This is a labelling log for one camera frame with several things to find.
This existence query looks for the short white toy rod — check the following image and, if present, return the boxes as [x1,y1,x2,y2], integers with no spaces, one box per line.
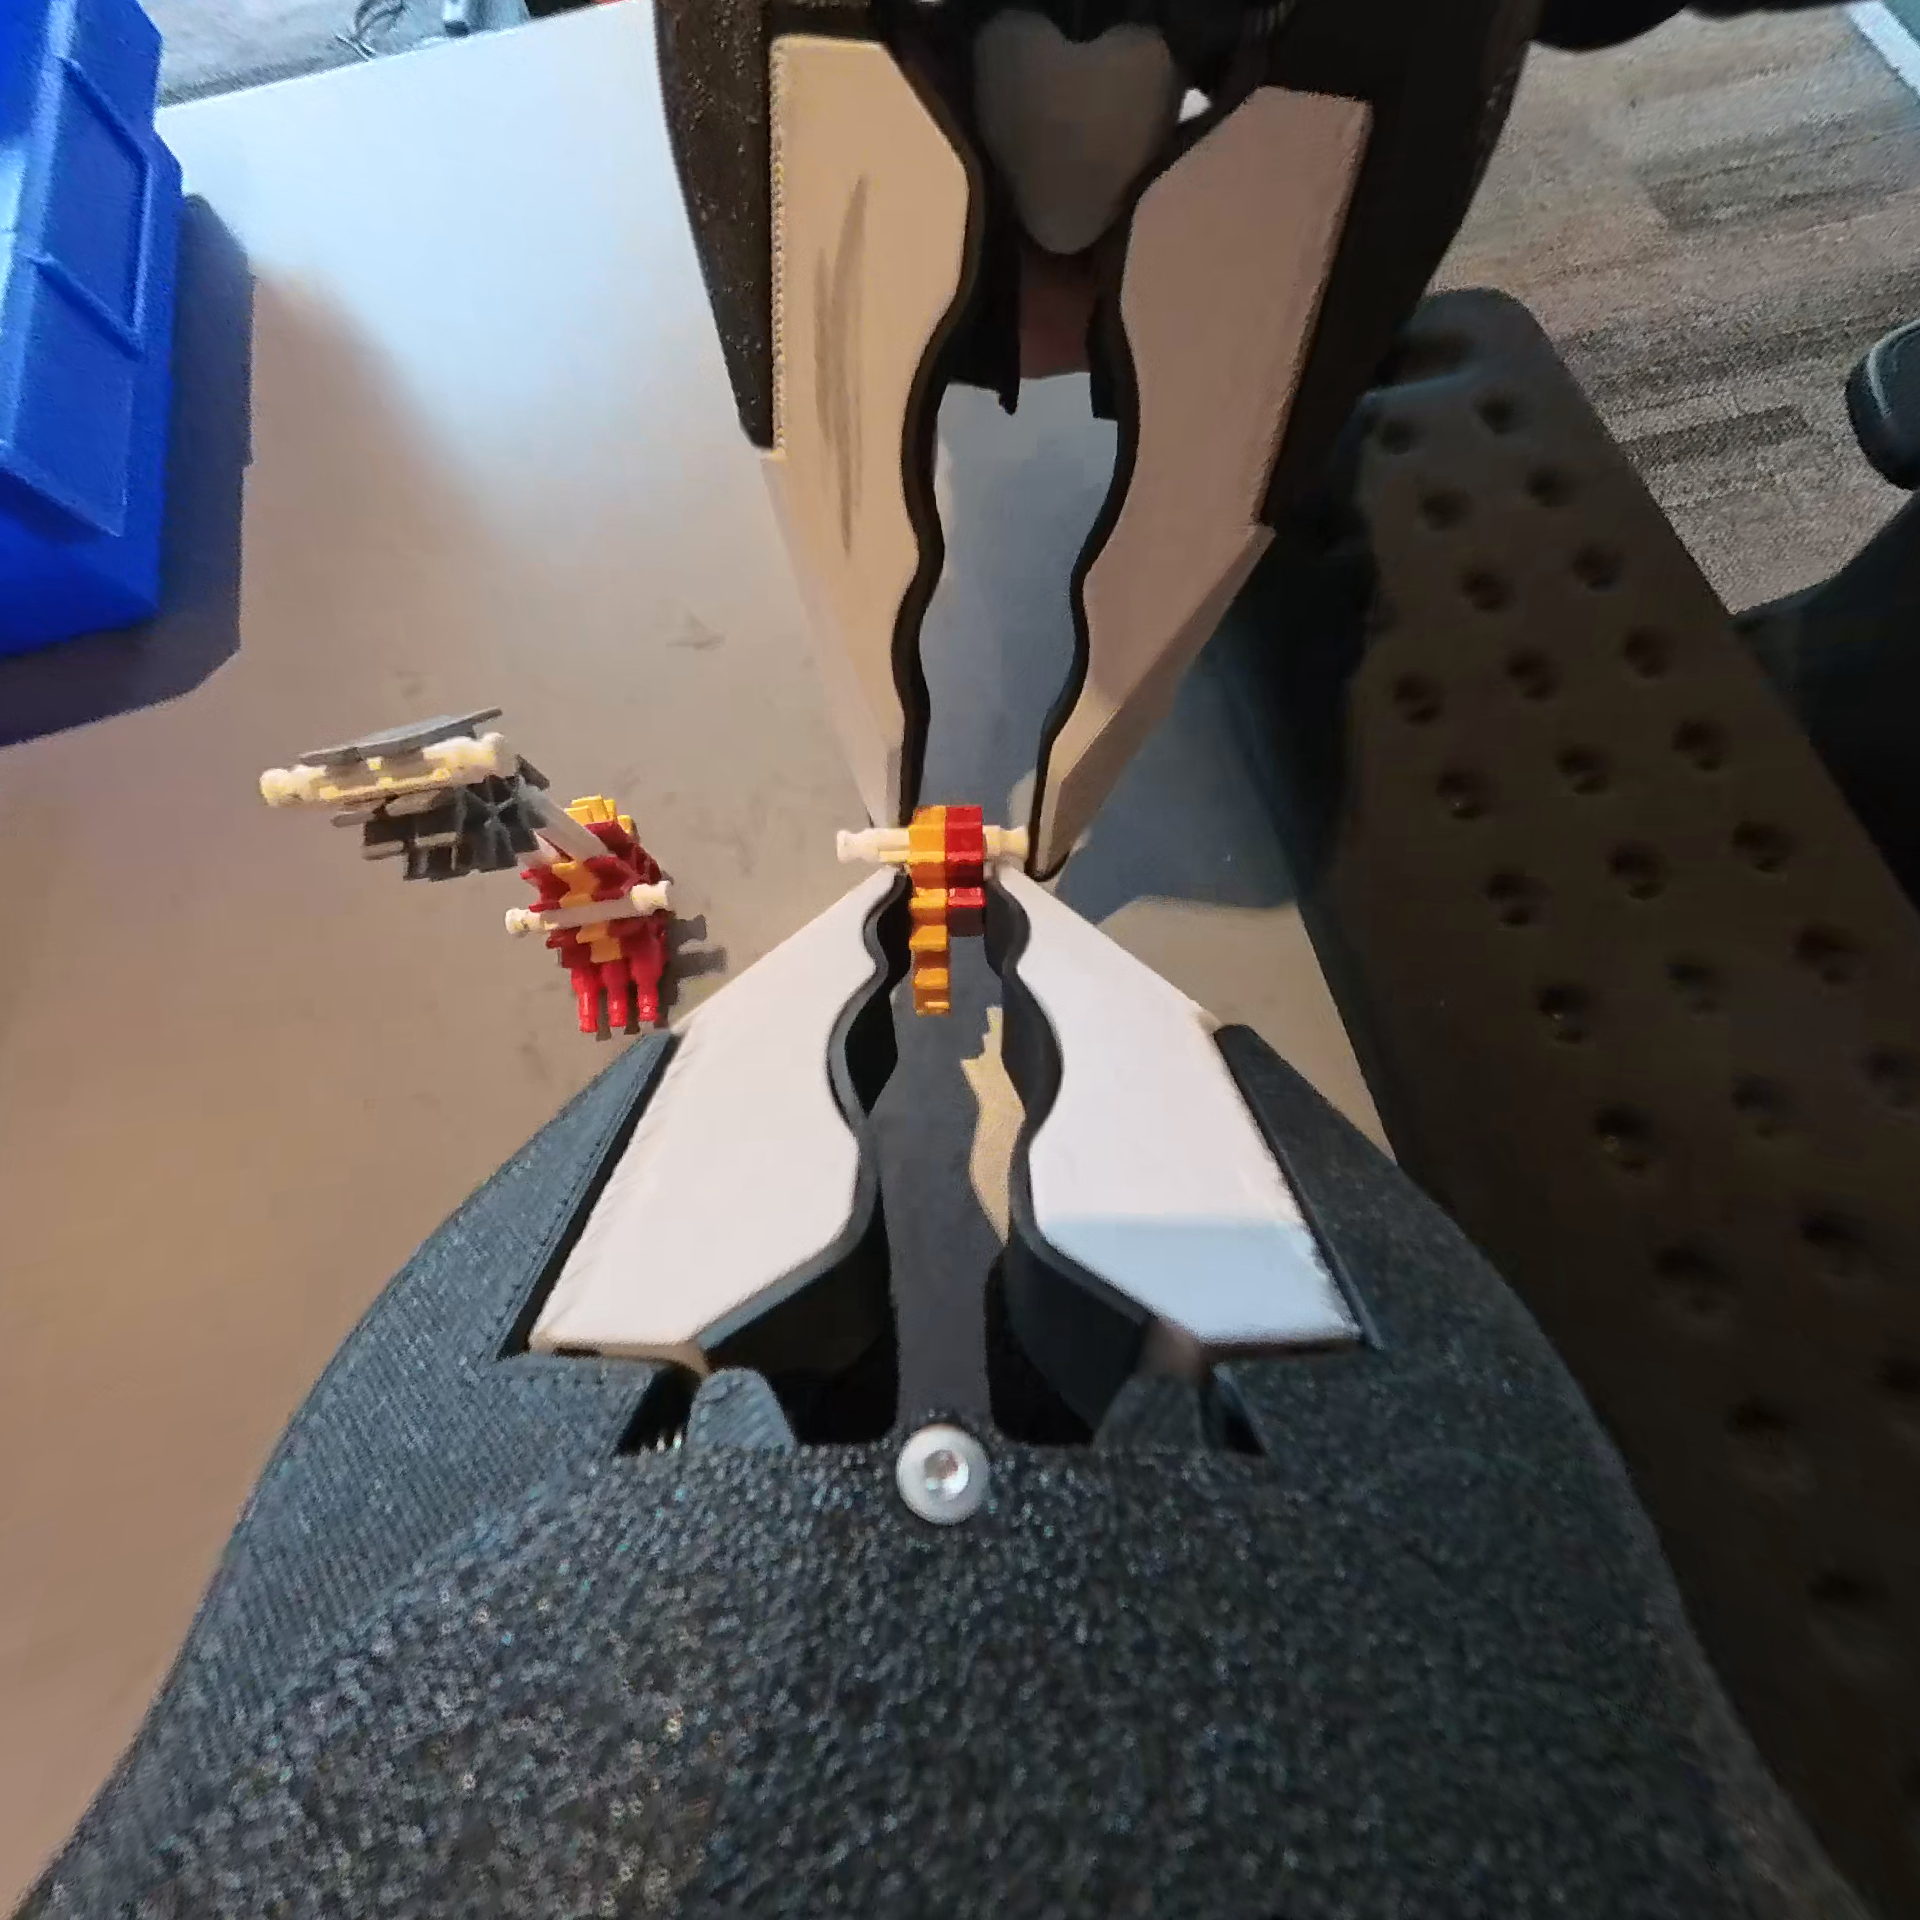
[833,820,1037,868]

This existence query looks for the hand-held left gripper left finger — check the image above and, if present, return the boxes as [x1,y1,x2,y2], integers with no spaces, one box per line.
[527,872,903,1356]

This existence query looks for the small red toy assembly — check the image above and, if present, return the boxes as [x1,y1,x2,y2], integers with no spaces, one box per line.
[504,794,686,1041]

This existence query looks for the yellow fan connector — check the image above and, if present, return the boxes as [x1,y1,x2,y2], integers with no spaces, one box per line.
[904,804,962,1019]

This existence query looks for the black perforated tray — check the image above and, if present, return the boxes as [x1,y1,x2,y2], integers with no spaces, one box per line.
[1294,288,1920,1920]

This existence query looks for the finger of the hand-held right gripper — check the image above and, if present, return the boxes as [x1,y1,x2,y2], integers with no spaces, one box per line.
[1030,81,1375,883]
[760,34,985,841]

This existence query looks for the small blue plastic bin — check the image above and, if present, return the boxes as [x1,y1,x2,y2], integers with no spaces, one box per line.
[0,0,185,665]

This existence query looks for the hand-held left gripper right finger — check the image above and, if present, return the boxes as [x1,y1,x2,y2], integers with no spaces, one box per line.
[990,872,1364,1351]

